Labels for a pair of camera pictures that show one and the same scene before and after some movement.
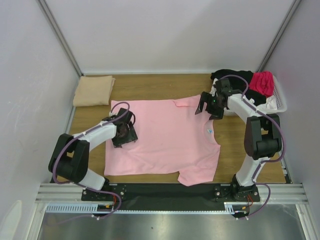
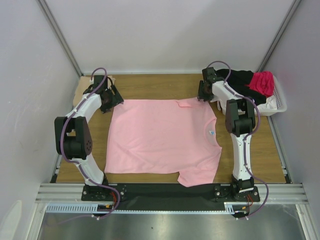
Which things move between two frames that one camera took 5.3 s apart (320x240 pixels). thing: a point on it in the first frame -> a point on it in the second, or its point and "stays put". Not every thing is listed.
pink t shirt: [172, 140] stays put
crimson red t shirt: [262, 82] stays put
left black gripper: [131, 136] -> [116, 100]
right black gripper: [210, 106] -> [203, 92]
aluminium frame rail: [47, 193] stays put
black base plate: [173, 196] stays put
